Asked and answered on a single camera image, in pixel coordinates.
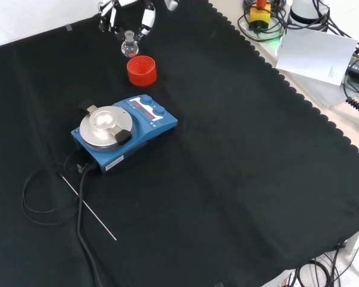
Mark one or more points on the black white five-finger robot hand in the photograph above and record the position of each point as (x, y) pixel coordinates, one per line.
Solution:
(148, 16)

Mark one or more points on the clear glass round-bottom flask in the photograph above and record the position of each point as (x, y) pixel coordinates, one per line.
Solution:
(130, 48)

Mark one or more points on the blue heater with steel plate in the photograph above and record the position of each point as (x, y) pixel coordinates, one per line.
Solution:
(124, 129)

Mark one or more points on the yellow stop button box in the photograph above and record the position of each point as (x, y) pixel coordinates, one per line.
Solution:
(259, 15)

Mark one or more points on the black cloth bench cover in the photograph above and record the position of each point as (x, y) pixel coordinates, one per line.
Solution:
(179, 155)

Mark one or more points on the white paper sheet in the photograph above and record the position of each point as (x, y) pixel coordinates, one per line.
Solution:
(315, 55)

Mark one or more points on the thin steel temperature probe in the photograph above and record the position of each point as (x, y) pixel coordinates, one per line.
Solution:
(88, 207)

